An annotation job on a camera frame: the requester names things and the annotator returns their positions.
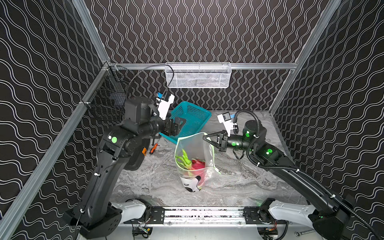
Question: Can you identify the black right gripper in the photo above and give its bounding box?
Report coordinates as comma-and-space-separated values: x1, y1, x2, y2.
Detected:
203, 129, 257, 155

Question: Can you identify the panda print zip-top bag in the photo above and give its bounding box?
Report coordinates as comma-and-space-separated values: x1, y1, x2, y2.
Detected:
174, 132, 221, 193

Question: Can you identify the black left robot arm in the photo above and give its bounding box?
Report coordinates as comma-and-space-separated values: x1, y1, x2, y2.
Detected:
65, 94, 187, 240

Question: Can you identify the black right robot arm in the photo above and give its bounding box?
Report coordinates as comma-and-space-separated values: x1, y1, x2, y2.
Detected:
203, 120, 353, 240

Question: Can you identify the teal plastic basket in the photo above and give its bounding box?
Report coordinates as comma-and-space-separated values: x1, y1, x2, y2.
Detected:
160, 102, 212, 144

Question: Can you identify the silver wrench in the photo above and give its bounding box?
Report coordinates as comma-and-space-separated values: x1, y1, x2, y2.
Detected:
295, 230, 315, 238

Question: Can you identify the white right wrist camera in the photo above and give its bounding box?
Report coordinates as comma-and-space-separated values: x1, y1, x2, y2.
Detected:
217, 112, 236, 137

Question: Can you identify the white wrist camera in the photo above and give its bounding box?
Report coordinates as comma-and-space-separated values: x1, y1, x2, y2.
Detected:
217, 112, 236, 137
157, 91, 175, 120

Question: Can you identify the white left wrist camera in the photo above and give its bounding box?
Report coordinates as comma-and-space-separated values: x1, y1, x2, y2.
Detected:
157, 91, 175, 120

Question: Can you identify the orange handled screwdriver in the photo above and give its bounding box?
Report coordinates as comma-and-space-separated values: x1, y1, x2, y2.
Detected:
150, 143, 159, 155

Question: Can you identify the white wire mesh basket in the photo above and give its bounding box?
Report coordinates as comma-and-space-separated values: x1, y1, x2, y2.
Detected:
164, 62, 232, 89

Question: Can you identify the black wire mesh basket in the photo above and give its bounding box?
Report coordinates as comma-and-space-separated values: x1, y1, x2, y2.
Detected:
85, 63, 130, 123

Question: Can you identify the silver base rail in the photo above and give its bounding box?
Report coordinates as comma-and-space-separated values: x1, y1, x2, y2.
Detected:
76, 205, 319, 240

